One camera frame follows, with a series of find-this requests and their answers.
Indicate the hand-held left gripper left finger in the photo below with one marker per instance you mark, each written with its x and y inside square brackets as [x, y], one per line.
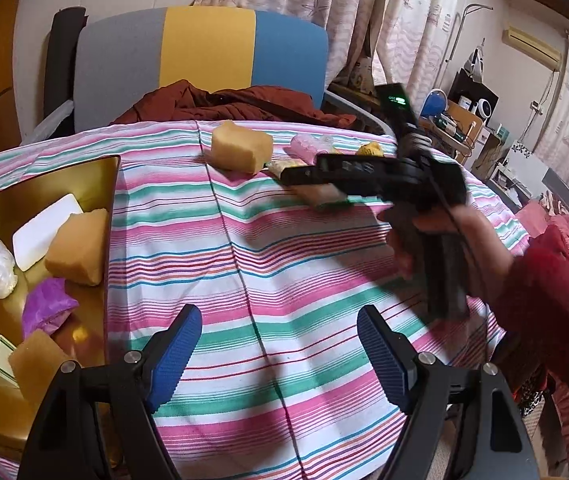
[177, 355]

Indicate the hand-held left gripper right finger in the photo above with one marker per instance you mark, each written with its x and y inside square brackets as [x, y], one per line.
[382, 360]

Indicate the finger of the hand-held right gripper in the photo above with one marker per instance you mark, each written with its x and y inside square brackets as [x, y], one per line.
[359, 165]
[329, 182]

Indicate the purple plastic bag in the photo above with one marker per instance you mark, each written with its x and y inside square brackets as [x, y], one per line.
[47, 305]

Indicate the white rectangular block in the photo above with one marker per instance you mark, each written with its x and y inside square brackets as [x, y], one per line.
[47, 230]

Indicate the gold tray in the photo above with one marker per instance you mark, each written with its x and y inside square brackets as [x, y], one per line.
[39, 185]

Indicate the person's right hand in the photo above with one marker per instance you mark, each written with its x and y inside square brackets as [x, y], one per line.
[484, 255]

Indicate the yellow knitted item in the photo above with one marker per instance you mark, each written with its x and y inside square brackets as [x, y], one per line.
[370, 150]

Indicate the pink bubble wrap roll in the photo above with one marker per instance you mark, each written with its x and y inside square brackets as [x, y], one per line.
[307, 146]

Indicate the wooden desk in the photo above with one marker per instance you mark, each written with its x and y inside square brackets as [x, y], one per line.
[364, 100]

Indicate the white round appliance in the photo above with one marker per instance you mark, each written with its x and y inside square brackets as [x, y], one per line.
[483, 108]

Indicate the white storage box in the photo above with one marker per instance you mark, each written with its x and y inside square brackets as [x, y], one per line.
[524, 170]

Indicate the large tan sponge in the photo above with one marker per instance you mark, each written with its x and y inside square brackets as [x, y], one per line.
[239, 147]

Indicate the striped blanket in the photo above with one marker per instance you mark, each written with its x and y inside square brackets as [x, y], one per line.
[264, 260]

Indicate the black cabinet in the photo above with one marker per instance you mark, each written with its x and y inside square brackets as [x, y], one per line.
[474, 85]

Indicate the dark red jacket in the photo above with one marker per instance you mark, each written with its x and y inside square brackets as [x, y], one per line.
[244, 105]

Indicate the pink patterned curtain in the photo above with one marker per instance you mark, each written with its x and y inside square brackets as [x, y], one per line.
[404, 20]

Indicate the cream air conditioner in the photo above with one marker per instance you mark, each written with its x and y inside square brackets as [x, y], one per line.
[531, 46]

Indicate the grey yellow blue chair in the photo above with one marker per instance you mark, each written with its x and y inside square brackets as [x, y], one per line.
[204, 55]

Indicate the black chair backrest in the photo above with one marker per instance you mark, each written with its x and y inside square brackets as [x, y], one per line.
[64, 55]

